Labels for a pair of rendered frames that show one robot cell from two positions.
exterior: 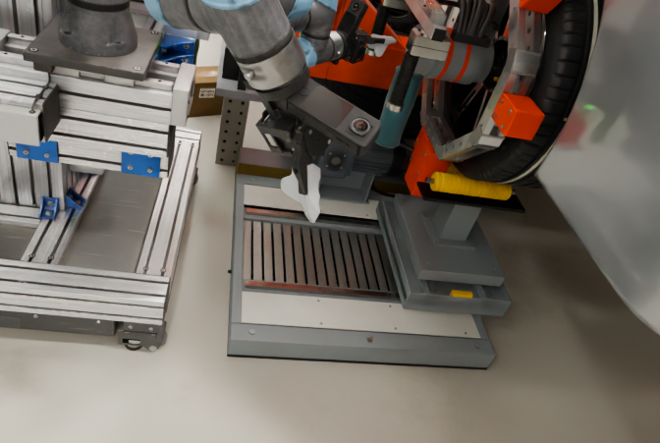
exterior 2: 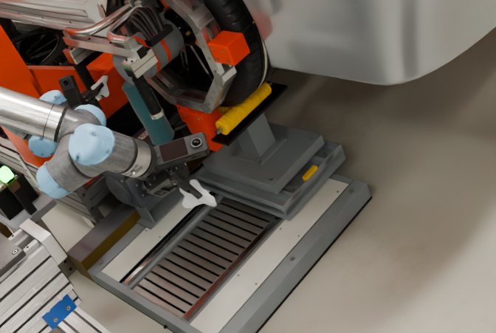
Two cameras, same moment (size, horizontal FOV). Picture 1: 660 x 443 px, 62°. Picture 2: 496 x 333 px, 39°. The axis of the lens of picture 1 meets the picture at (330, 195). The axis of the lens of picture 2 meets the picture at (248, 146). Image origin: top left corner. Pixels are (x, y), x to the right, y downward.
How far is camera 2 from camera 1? 78 cm
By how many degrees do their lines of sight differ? 13
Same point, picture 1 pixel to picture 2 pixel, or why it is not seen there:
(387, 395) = (338, 275)
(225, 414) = not seen: outside the picture
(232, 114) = not seen: hidden behind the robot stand
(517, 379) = (393, 182)
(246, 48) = (125, 163)
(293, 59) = (143, 147)
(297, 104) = (162, 162)
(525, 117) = (235, 44)
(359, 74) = not seen: hidden behind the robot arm
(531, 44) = (193, 4)
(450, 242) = (269, 151)
